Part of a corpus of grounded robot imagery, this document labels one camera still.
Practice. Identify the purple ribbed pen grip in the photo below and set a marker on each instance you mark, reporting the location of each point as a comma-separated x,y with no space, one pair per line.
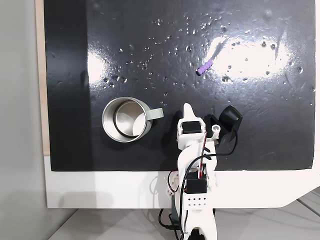
205,67

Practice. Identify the glossy black mat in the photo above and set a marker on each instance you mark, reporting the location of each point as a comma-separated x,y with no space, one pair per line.
175,37

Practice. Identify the beige wooden board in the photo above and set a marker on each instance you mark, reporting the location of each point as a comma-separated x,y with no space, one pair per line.
40,75

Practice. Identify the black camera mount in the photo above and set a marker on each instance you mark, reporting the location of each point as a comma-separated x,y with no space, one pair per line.
208,119

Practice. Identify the black oval camera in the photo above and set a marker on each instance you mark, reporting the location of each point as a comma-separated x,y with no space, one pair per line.
231,117

